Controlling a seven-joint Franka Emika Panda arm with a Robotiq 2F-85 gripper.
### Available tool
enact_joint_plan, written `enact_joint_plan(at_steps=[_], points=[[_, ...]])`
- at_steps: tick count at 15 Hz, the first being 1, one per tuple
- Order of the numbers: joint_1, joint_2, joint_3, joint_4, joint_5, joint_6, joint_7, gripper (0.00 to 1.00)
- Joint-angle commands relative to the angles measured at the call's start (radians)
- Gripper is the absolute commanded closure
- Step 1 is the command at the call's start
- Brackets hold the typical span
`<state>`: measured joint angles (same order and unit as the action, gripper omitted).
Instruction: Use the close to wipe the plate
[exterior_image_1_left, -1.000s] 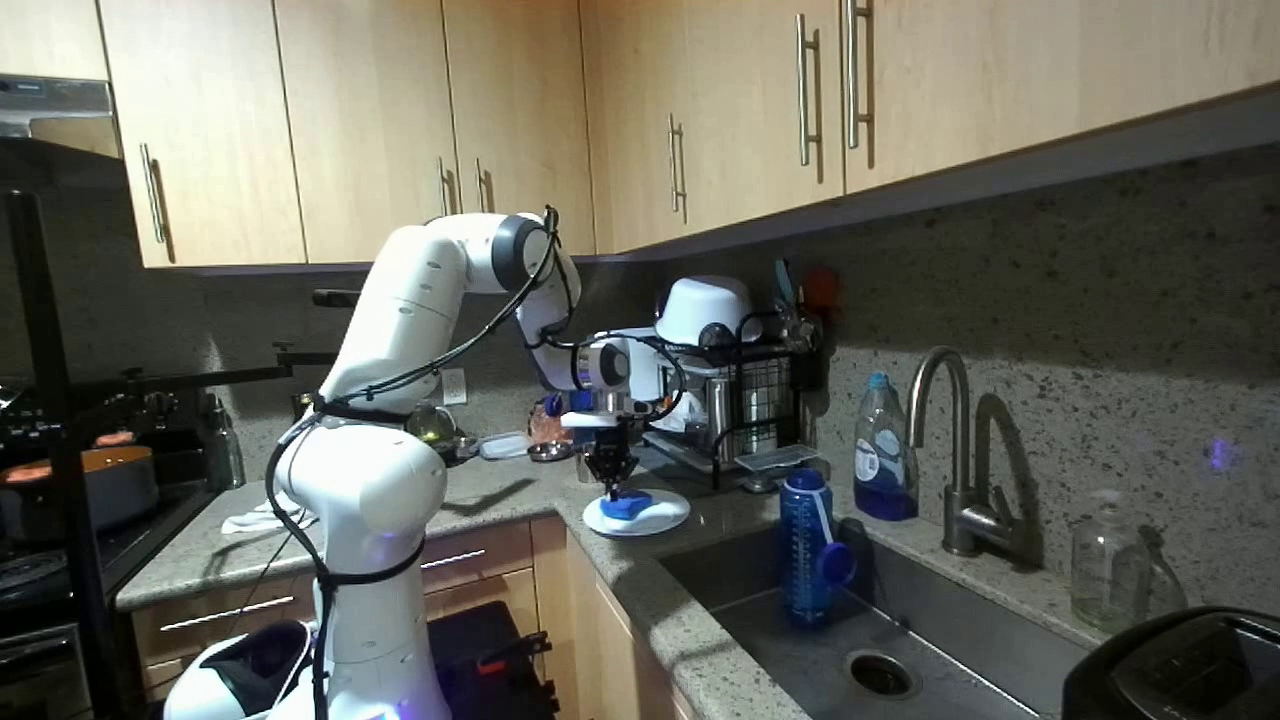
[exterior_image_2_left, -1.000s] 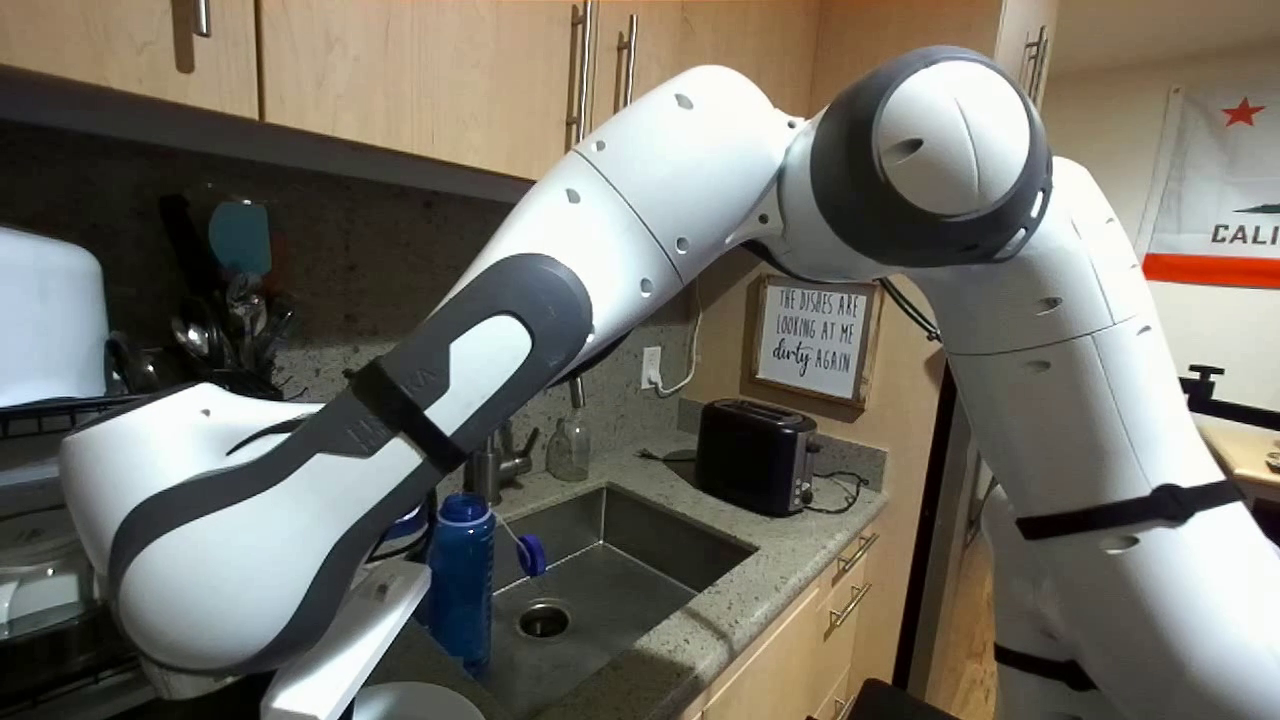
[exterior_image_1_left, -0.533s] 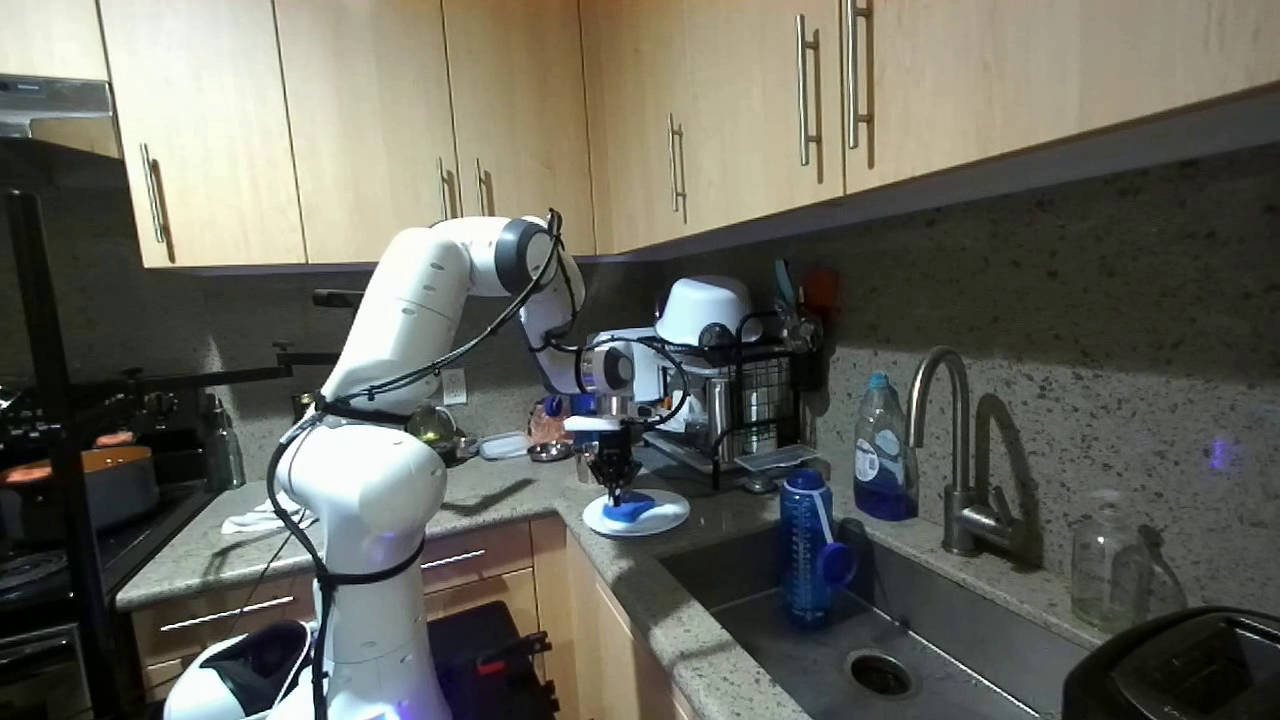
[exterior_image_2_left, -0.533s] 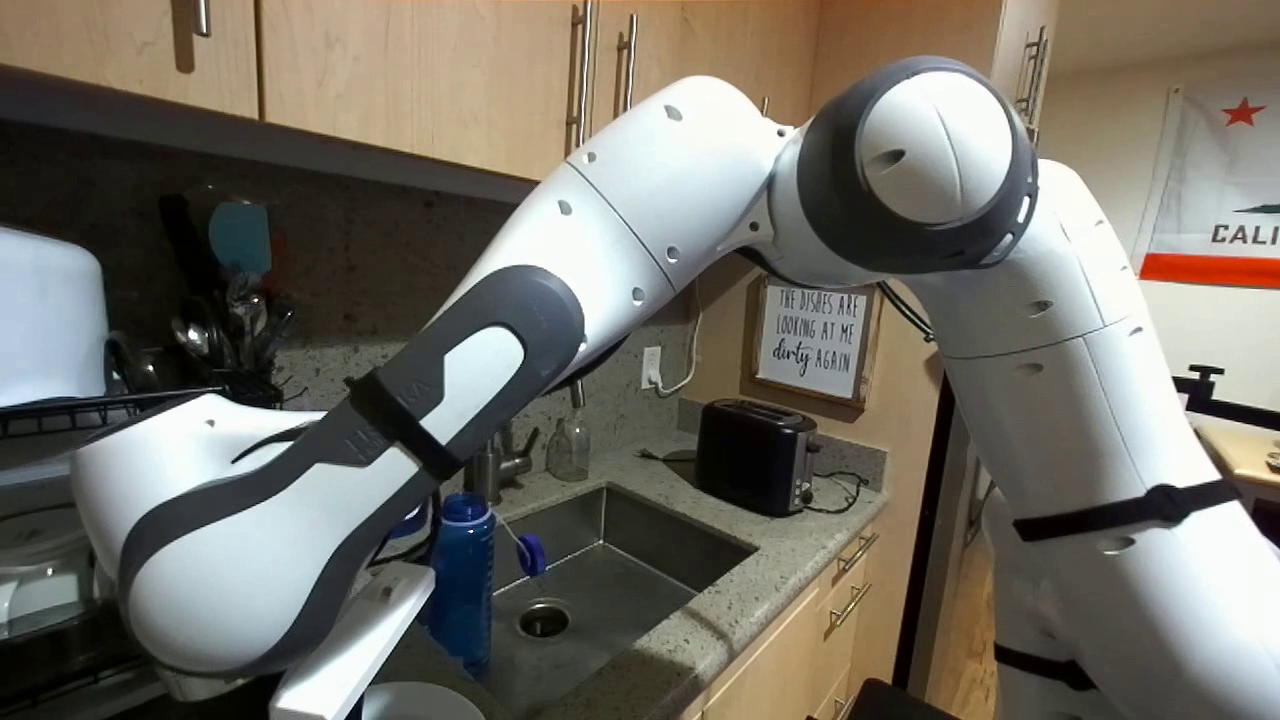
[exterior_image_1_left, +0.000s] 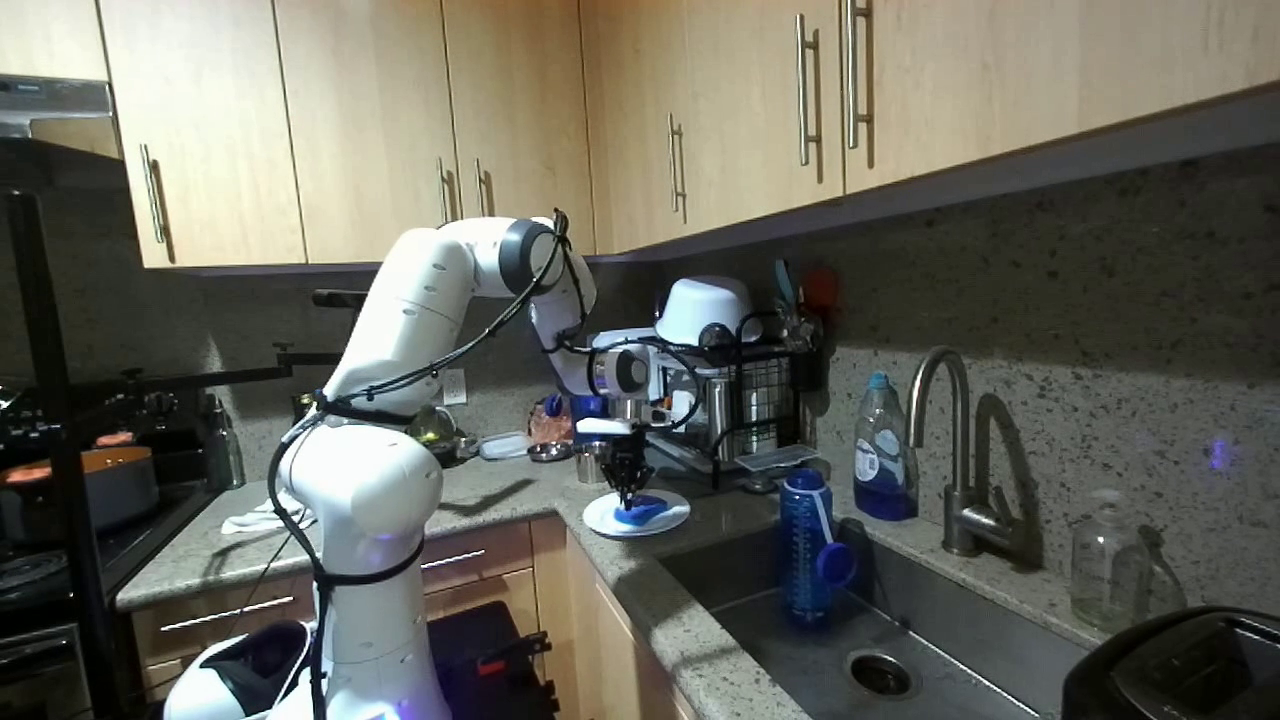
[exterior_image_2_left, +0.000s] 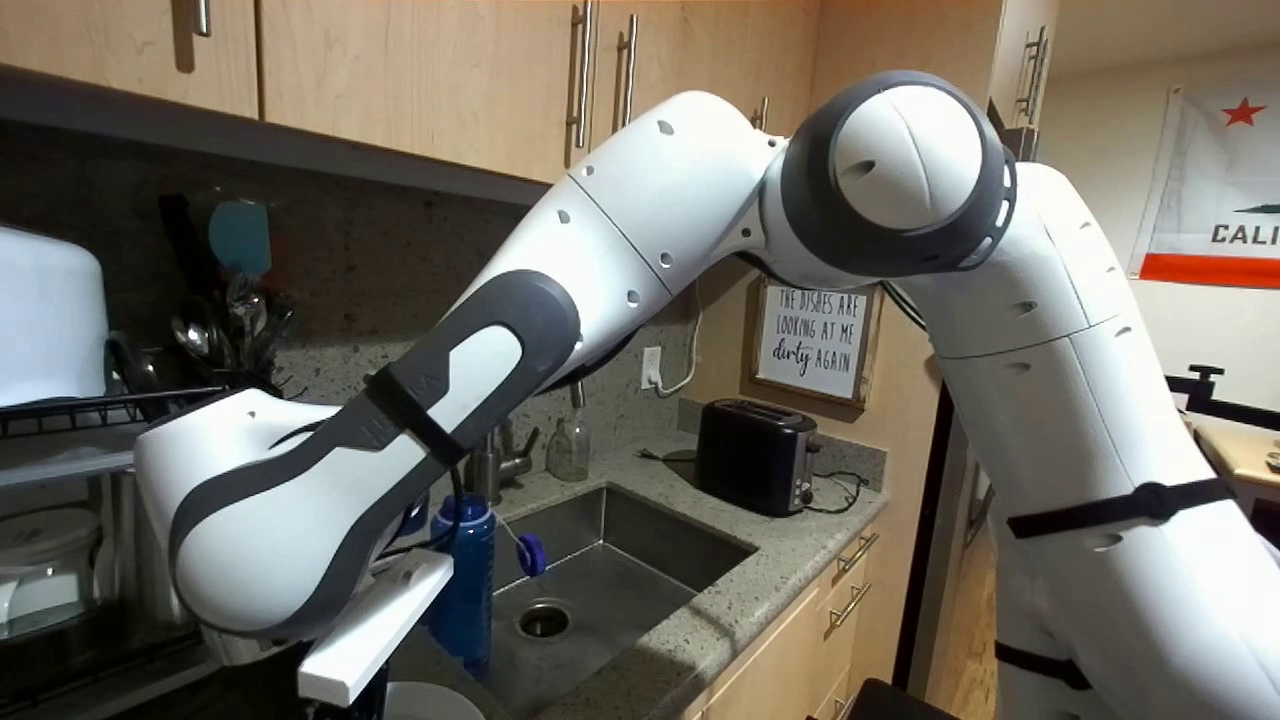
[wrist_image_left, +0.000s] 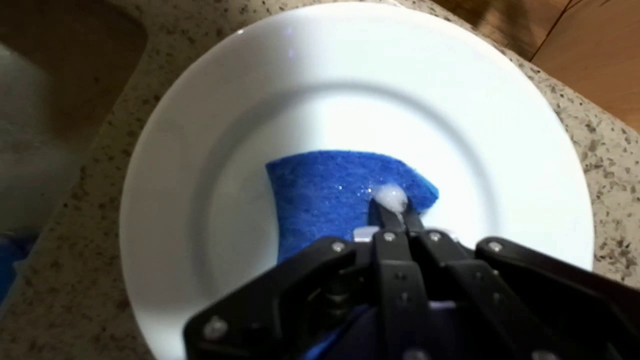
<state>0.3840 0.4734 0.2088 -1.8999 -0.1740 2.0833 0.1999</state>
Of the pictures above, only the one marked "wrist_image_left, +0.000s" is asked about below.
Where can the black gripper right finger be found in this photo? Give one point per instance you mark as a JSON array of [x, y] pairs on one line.
[[521, 301]]

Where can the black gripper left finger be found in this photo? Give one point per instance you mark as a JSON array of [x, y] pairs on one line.
[[312, 293]]

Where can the blue sponge cloth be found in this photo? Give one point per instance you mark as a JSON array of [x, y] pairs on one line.
[[321, 200]]

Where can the white round plate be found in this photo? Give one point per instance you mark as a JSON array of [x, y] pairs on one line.
[[333, 80]]

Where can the stainless steel sink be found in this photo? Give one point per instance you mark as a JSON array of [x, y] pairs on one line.
[[66, 40]]

